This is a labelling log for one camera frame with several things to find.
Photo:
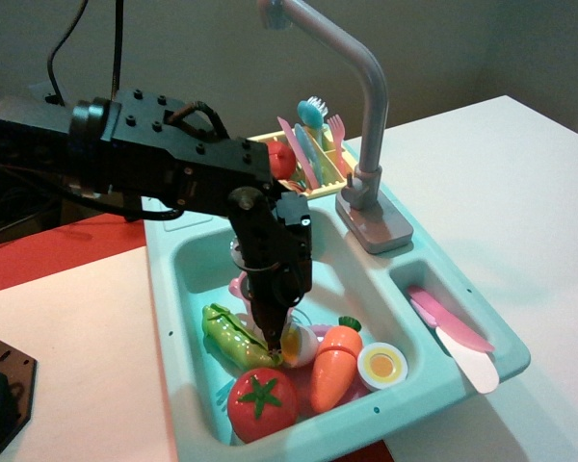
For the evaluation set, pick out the right toy egg half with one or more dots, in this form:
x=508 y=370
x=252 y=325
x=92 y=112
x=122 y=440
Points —
x=381 y=365

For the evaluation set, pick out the pink toy cup with handle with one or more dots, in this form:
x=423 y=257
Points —
x=238 y=287

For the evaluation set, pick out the black gooseneck clamp stand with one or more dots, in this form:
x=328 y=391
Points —
x=118 y=43

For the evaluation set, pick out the pink toy knife in rack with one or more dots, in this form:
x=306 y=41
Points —
x=307 y=169

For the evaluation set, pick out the blue toy dish brush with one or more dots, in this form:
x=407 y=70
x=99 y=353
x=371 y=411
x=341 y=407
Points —
x=312 y=113

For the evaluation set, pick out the teal toy sink unit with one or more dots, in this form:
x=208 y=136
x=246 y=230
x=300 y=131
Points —
x=190 y=267

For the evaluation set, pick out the green toy pea pod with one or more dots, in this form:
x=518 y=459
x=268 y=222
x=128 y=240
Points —
x=236 y=342

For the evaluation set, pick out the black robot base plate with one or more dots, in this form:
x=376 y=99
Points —
x=18 y=373

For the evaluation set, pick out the red toy tomato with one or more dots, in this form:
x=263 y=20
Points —
x=261 y=402

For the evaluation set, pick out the pink toy fork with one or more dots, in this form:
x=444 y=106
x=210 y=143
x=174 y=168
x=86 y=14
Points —
x=338 y=131

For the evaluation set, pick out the red toy apple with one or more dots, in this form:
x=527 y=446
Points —
x=282 y=159

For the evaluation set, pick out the white wall outlet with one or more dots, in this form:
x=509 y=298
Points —
x=44 y=92

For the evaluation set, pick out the toy egg half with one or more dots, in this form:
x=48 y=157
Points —
x=299 y=345
x=381 y=365

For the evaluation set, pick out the blue toy plate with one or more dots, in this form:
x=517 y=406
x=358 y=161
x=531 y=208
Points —
x=310 y=153

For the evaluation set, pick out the left toy egg half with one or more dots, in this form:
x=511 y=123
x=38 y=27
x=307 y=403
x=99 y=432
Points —
x=299 y=345

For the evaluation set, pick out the white toy spatula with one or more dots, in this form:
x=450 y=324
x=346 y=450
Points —
x=475 y=365

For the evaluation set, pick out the orange toy carrot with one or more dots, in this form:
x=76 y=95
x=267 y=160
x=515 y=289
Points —
x=335 y=364

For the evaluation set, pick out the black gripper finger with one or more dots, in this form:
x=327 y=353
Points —
x=273 y=342

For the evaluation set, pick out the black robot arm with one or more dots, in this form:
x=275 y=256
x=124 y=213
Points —
x=147 y=145

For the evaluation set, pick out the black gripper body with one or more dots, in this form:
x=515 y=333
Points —
x=275 y=244

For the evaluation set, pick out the grey toy faucet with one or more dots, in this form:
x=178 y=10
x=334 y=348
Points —
x=369 y=214

